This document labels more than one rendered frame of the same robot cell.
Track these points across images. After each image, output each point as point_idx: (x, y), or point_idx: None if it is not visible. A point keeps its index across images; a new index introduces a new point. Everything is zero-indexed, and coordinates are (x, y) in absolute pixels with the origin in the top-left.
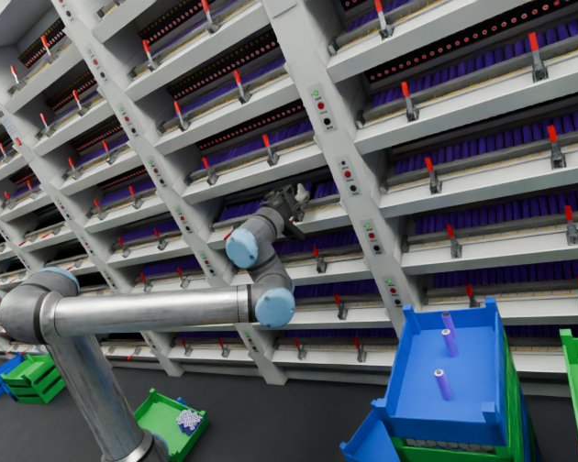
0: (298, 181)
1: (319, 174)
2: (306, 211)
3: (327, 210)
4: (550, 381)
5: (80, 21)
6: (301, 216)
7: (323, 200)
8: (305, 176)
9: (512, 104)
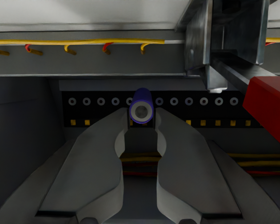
0: (200, 78)
1: (134, 79)
2: (161, 33)
3: (1, 22)
4: None
5: None
6: (192, 28)
7: (43, 75)
8: (172, 85)
9: None
